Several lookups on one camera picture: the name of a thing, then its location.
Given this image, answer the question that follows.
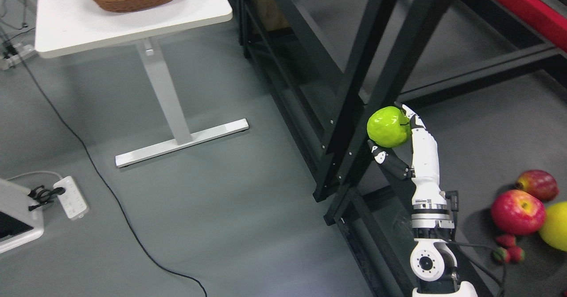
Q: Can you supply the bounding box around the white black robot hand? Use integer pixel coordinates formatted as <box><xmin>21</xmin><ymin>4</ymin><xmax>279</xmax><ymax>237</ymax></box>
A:
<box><xmin>368</xmin><ymin>104</ymin><xmax>447</xmax><ymax>206</ymax></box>

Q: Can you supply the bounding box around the green apple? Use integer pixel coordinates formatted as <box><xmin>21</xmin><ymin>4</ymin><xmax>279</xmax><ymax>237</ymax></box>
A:
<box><xmin>366</xmin><ymin>106</ymin><xmax>412</xmax><ymax>148</ymax></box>

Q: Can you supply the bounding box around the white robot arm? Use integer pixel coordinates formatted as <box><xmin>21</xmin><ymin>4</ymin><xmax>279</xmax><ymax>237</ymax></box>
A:
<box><xmin>410</xmin><ymin>203</ymin><xmax>478</xmax><ymax>297</ymax></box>

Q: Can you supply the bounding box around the white robot base unit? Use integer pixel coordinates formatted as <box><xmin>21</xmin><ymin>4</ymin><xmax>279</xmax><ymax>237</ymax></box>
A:
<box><xmin>0</xmin><ymin>179</ymin><xmax>44</xmax><ymax>254</ymax></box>

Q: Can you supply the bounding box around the large red apple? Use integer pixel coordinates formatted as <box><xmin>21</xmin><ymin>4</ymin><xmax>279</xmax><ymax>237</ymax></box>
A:
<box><xmin>490</xmin><ymin>189</ymin><xmax>547</xmax><ymax>236</ymax></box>

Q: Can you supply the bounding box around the small red apple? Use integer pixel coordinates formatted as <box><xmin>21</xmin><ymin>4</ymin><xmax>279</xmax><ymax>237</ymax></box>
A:
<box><xmin>515</xmin><ymin>169</ymin><xmax>559</xmax><ymax>202</ymax></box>

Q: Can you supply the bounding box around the strawberry cluster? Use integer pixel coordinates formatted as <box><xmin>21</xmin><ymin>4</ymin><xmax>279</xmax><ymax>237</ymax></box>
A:
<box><xmin>492</xmin><ymin>234</ymin><xmax>526</xmax><ymax>263</ymax></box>

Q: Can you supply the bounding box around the yellow fruit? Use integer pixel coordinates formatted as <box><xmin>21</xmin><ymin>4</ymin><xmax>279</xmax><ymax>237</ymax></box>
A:
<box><xmin>538</xmin><ymin>201</ymin><xmax>567</xmax><ymax>252</ymax></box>

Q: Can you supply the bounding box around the red metal beam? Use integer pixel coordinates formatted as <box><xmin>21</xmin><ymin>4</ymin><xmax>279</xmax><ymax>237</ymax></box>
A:
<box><xmin>496</xmin><ymin>0</ymin><xmax>567</xmax><ymax>52</ymax></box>

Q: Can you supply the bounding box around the white power strip near base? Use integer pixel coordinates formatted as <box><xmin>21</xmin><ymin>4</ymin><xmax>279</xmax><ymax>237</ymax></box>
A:
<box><xmin>53</xmin><ymin>176</ymin><xmax>90</xmax><ymax>221</ymax></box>

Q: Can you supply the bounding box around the white power strip far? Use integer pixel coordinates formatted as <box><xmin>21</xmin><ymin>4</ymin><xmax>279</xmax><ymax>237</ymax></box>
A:
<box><xmin>0</xmin><ymin>43</ymin><xmax>37</xmax><ymax>70</ymax></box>

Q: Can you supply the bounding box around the black metal shelf frame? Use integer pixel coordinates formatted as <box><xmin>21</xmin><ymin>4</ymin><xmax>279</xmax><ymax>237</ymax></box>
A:
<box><xmin>229</xmin><ymin>0</ymin><xmax>566</xmax><ymax>297</ymax></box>

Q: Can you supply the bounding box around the white pedestal table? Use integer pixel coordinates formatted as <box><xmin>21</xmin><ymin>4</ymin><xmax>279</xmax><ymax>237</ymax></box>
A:
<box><xmin>35</xmin><ymin>0</ymin><xmax>249</xmax><ymax>168</ymax></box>

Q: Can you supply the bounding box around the long black floor cable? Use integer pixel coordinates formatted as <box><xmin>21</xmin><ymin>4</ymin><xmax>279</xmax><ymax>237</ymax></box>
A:
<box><xmin>13</xmin><ymin>53</ymin><xmax>209</xmax><ymax>297</ymax></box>

